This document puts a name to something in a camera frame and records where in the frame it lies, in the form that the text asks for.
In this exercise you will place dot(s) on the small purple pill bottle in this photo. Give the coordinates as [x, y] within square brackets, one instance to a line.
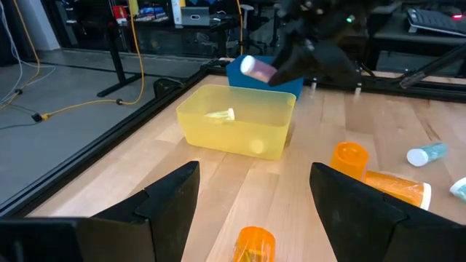
[256, 69]

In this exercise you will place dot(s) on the small white post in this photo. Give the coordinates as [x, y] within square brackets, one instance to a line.
[357, 89]
[313, 86]

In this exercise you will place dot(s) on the white binder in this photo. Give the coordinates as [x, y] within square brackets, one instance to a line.
[176, 11]

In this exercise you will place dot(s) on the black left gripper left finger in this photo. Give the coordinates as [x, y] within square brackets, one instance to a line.
[156, 218]

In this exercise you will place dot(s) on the computer mouse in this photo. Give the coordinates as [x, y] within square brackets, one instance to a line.
[457, 15]

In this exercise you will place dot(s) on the blue plastic bin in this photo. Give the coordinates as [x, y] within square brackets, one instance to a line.
[236, 80]

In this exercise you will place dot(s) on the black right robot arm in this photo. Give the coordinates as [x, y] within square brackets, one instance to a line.
[316, 18]

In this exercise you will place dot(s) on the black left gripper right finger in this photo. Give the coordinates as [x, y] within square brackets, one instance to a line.
[356, 218]

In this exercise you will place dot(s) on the black desk leg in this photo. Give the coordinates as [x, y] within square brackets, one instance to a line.
[113, 54]

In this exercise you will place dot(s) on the black desk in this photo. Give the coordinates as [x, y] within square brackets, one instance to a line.
[400, 36]

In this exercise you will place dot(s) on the small pale green pill bottle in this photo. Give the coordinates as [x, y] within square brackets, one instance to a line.
[222, 115]

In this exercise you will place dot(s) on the orange pill bottle white cap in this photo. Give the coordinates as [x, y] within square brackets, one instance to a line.
[349, 160]
[255, 245]

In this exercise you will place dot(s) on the black diagonal brace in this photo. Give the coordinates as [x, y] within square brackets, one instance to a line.
[433, 67]

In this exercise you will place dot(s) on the red box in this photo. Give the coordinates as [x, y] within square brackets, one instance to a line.
[119, 12]

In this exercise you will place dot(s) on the yellow translucent plastic bin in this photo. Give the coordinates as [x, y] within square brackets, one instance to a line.
[255, 120]

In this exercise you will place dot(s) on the blue boxes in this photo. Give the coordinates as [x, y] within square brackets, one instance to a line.
[153, 12]

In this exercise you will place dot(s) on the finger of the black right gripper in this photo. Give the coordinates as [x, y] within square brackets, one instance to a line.
[289, 69]

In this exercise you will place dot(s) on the tape-wrapped orange pill bottle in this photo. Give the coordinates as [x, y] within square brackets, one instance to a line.
[397, 187]

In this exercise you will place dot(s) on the black computer keyboard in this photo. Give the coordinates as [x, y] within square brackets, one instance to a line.
[433, 22]

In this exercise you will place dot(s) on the small teal pill bottle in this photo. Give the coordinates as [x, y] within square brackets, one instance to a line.
[427, 153]
[459, 189]

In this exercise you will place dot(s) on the grey box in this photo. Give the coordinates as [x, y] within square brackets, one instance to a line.
[194, 16]

